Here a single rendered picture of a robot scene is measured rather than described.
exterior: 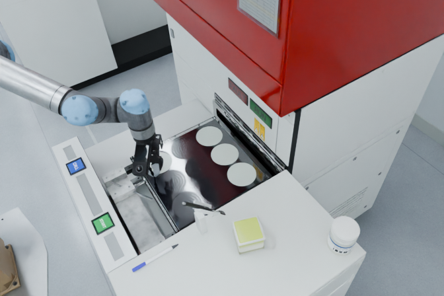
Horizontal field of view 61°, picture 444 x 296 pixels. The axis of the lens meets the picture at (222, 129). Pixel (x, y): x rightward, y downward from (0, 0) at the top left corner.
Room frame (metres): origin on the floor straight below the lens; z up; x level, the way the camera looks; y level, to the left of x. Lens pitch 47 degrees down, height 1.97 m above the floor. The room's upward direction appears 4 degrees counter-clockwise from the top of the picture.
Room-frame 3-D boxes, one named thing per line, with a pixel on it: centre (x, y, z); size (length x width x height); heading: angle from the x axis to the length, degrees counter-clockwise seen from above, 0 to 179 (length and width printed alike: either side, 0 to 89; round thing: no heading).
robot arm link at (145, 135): (0.80, 0.25, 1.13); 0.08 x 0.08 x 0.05
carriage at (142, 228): (0.67, 0.31, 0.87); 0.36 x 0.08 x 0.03; 30
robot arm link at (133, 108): (0.80, 0.25, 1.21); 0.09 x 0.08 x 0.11; 85
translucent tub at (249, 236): (0.49, -0.05, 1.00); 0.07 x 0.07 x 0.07; 10
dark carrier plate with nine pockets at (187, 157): (0.81, 0.09, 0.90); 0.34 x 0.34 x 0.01; 30
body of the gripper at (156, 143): (0.81, 0.24, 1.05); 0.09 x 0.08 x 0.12; 173
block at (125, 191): (0.74, 0.35, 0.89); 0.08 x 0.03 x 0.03; 120
